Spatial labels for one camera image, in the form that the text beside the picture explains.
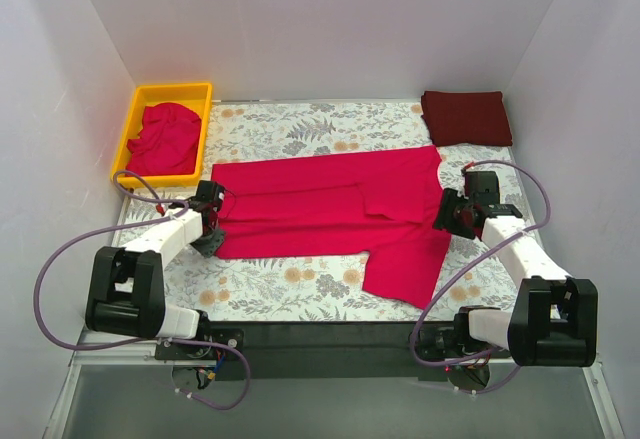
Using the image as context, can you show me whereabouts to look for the floral patterned table mat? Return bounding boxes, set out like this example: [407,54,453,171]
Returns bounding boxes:
[164,102,517,321]

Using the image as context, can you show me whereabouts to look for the folded dark red t-shirt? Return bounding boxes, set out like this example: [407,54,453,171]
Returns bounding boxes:
[421,91,513,147]

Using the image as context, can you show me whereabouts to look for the bright red t-shirt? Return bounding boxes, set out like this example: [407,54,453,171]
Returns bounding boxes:
[211,146,451,309]

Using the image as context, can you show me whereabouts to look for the red t-shirt in bin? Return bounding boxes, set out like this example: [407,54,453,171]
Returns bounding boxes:
[126,103,202,176]

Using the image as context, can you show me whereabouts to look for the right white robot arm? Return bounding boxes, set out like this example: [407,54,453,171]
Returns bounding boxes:
[434,169,598,367]

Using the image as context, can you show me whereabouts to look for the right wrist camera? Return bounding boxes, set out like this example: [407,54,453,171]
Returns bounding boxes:
[461,162,476,175]

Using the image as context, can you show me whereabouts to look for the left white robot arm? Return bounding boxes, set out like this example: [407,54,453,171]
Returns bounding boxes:
[85,180,226,359]

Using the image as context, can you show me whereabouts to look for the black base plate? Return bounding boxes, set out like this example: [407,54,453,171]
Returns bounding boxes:
[154,322,513,381]

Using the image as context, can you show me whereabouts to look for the aluminium rail frame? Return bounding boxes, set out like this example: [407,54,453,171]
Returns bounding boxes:
[44,238,626,439]

